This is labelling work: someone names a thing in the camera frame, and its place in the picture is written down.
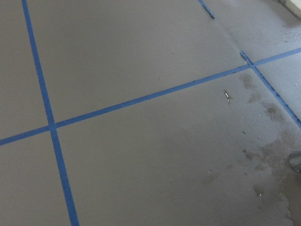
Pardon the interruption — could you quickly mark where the steel cocktail jigger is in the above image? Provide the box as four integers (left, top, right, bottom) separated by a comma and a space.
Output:
289, 150, 301, 173

